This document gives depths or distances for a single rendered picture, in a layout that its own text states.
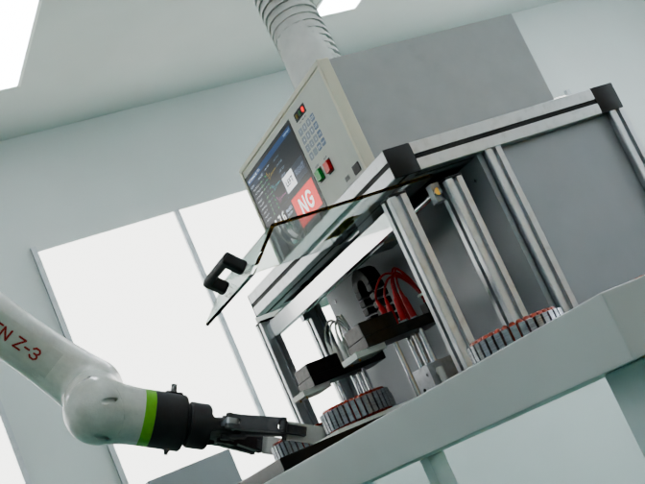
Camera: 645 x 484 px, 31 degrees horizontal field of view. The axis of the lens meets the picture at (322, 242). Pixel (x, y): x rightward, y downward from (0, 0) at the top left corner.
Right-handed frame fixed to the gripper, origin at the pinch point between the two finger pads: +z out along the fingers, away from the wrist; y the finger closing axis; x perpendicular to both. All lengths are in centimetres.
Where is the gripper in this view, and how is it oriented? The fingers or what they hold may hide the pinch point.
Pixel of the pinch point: (301, 442)
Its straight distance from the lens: 201.4
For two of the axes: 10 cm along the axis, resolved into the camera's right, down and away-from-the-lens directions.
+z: 9.4, 1.9, 2.9
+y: -3.4, 3.5, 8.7
